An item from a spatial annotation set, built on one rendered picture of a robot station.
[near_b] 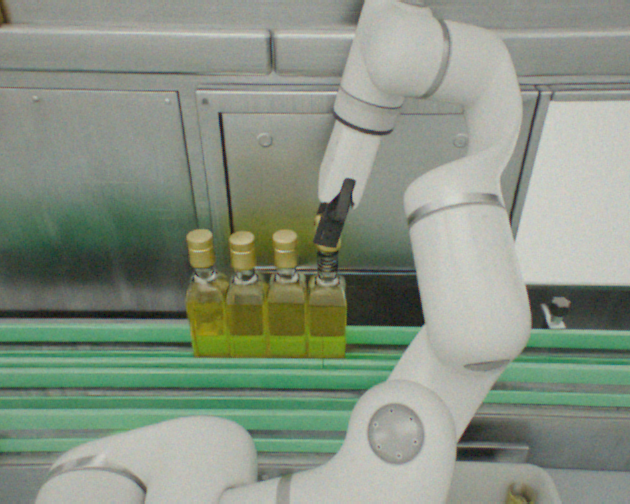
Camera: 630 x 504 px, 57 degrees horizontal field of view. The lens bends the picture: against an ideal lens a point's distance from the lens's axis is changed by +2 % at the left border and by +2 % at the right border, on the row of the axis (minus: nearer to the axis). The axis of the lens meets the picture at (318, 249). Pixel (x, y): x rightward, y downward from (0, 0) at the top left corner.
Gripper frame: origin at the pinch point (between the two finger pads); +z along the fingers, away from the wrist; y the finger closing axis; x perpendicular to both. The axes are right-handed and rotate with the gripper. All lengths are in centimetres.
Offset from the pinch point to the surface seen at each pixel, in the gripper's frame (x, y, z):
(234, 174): -13.9, -12.9, 3.2
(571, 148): 32.0, -12.7, -14.0
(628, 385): 50, 3, 13
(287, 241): -4.7, 0.8, 3.6
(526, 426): 38.4, 5.6, 23.7
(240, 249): -10.5, 1.7, 6.0
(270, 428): -0.9, 13.4, 26.0
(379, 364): 13.3, 3.8, 19.3
